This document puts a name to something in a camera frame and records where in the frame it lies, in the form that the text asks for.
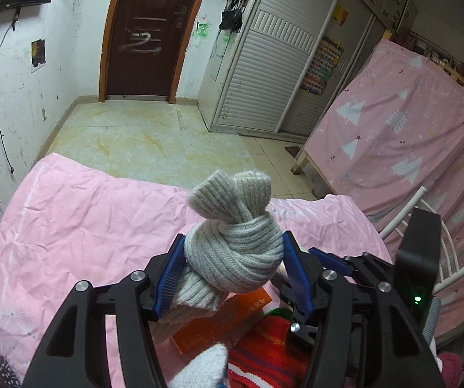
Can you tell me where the cream knit scarf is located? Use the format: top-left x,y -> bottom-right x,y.
149,171 -> 284,343

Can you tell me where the orange cardboard box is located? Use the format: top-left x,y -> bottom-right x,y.
171,288 -> 272,354

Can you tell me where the red knit sock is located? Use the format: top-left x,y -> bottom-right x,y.
227,314 -> 309,388

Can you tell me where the white knit gloved left hand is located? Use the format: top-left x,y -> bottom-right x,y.
168,344 -> 228,388

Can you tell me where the white metal chair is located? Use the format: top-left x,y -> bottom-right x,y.
378,186 -> 464,296

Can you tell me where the pink bed sheet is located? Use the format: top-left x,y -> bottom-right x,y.
0,154 -> 391,387

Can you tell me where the pink tree-print curtain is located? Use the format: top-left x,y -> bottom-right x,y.
304,40 -> 464,341

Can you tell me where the white louvered wardrobe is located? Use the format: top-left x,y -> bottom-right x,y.
198,0 -> 417,141

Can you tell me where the dark brown door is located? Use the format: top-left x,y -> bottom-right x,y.
99,0 -> 202,103

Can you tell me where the colourful wall poster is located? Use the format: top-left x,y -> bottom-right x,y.
301,36 -> 343,96

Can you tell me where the dark wall sticker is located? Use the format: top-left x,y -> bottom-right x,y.
31,39 -> 46,68

